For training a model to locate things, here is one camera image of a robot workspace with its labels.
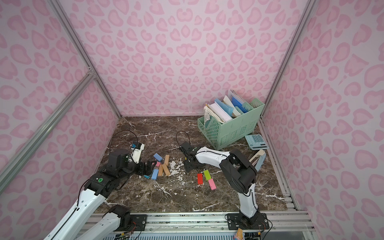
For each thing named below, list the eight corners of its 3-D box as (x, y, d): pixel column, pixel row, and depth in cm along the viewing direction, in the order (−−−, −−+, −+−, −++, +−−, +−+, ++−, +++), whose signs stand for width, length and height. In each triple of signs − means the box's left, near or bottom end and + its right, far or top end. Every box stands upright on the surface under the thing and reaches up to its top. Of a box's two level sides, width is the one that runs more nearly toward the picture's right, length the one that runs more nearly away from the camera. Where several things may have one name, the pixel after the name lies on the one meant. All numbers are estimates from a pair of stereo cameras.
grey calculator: (252, 151, 101) (253, 149, 99) (244, 137, 108) (245, 135, 106) (267, 148, 102) (268, 146, 100) (258, 135, 110) (260, 132, 108)
